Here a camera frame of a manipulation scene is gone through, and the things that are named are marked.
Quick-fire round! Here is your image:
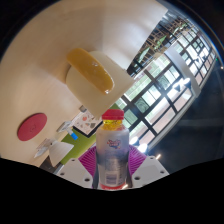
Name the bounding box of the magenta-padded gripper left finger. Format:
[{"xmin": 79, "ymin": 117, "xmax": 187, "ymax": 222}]
[{"xmin": 56, "ymin": 145, "xmax": 99, "ymax": 189}]

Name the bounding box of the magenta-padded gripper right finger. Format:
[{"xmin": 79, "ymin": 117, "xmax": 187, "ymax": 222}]
[{"xmin": 126, "ymin": 144, "xmax": 170, "ymax": 189}]

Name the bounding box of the red-capped clear drink bottle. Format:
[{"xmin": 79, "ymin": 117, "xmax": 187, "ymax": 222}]
[{"xmin": 95, "ymin": 108, "xmax": 130, "ymax": 191}]

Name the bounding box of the green upholstered bench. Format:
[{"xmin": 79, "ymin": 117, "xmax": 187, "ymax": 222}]
[{"xmin": 60, "ymin": 105, "xmax": 125, "ymax": 166}]

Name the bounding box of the small blue-capped bottle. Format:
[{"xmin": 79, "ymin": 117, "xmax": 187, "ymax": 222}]
[{"xmin": 64, "ymin": 128, "xmax": 79, "ymax": 141}]

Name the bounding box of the flat round red coaster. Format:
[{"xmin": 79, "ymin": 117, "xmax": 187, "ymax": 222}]
[{"xmin": 16, "ymin": 112, "xmax": 48, "ymax": 142}]

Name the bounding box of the group of wooden chairs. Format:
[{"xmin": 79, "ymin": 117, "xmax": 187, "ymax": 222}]
[{"xmin": 128, "ymin": 13, "xmax": 188, "ymax": 73}]

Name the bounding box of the cream mug with yellow handle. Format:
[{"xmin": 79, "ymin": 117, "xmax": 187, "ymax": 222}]
[{"xmin": 65, "ymin": 47, "xmax": 136, "ymax": 118}]

